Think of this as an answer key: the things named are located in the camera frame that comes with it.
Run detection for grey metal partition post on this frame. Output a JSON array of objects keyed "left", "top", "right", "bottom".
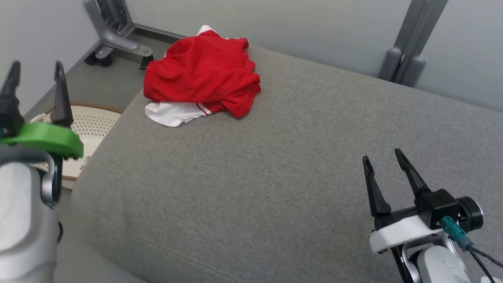
[{"left": 377, "top": 0, "right": 449, "bottom": 88}]

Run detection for grey fabric sofa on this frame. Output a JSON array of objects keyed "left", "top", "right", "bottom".
[{"left": 71, "top": 43, "right": 503, "bottom": 283}]

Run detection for right cable with teal connector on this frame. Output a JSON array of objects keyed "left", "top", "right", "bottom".
[{"left": 439, "top": 216, "right": 497, "bottom": 283}]

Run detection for white perforated laundry basket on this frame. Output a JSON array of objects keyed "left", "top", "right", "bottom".
[{"left": 24, "top": 103, "right": 123, "bottom": 192}]

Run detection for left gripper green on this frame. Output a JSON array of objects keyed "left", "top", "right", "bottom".
[{"left": 0, "top": 60, "right": 84, "bottom": 160}]

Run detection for grey metal frame leg with caster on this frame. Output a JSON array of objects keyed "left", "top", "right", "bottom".
[{"left": 83, "top": 0, "right": 154, "bottom": 70}]

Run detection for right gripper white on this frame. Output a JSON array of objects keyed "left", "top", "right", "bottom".
[{"left": 363, "top": 148, "right": 445, "bottom": 254}]

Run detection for red shorts with white trim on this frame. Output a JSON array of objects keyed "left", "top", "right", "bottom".
[{"left": 143, "top": 24, "right": 262, "bottom": 104}]

